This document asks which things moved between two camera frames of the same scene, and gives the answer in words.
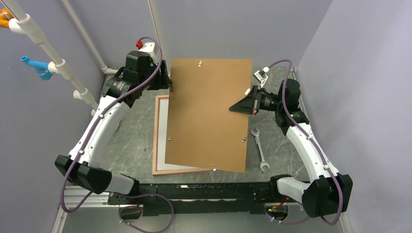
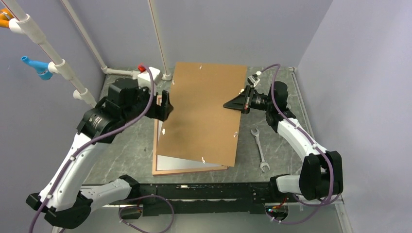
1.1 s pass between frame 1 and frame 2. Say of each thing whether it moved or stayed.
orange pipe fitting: stayed
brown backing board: moved
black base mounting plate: stayed
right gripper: moved
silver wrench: stayed
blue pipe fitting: stayed
